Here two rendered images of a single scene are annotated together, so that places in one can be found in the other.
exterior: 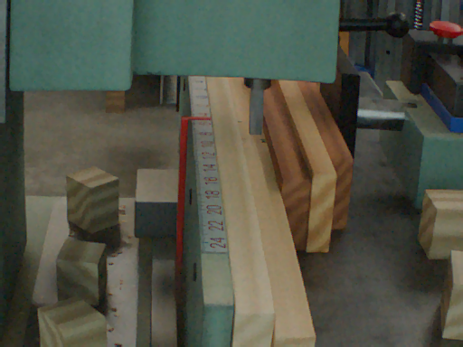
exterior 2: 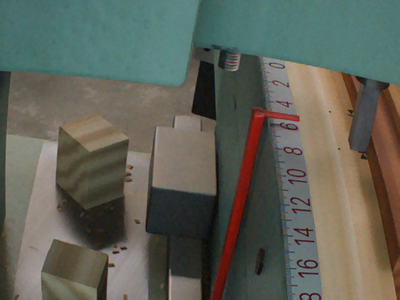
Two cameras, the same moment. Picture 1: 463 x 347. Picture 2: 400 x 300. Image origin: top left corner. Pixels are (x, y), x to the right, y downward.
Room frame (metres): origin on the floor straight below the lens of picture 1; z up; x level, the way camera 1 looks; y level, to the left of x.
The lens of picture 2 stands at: (0.28, 0.05, 1.14)
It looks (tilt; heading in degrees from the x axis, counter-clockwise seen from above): 31 degrees down; 357
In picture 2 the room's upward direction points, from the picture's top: 10 degrees clockwise
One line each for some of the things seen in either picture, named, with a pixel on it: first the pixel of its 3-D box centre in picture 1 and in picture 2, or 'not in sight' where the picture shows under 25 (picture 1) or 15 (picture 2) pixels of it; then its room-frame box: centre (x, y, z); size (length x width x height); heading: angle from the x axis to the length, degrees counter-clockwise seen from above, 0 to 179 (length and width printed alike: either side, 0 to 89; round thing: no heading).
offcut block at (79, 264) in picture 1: (81, 272); (73, 286); (0.65, 0.08, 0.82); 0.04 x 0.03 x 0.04; 174
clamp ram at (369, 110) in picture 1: (372, 114); not in sight; (0.69, -0.14, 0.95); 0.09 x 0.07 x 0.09; 2
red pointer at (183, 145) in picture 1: (192, 211); (245, 248); (0.62, 0.00, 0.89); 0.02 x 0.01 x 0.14; 92
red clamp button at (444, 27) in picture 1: (446, 29); not in sight; (0.73, -0.21, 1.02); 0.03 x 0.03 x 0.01
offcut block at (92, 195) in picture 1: (92, 199); (90, 161); (0.78, 0.09, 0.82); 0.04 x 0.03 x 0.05; 45
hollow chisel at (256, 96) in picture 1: (257, 99); (367, 99); (0.63, -0.04, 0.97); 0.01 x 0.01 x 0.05; 2
